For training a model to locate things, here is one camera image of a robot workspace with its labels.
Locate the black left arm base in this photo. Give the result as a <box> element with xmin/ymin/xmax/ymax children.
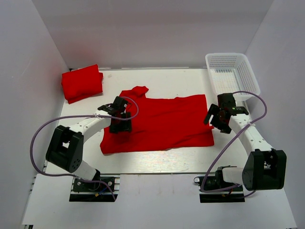
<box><xmin>69</xmin><ymin>176</ymin><xmax>120</xmax><ymax>203</ymax></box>

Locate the white plastic basket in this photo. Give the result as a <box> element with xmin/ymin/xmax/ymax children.
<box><xmin>205</xmin><ymin>53</ymin><xmax>261</xmax><ymax>102</ymax></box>

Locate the folded red t-shirt stack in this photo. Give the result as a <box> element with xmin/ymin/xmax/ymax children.
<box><xmin>61</xmin><ymin>64</ymin><xmax>103</xmax><ymax>104</ymax></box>

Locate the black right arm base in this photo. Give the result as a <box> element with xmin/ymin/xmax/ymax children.
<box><xmin>193</xmin><ymin>166</ymin><xmax>245</xmax><ymax>203</ymax></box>

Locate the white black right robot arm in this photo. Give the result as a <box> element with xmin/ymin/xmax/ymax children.
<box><xmin>204</xmin><ymin>93</ymin><xmax>287</xmax><ymax>191</ymax></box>

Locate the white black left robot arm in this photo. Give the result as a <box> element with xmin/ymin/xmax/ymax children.
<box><xmin>46</xmin><ymin>96</ymin><xmax>132</xmax><ymax>190</ymax></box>

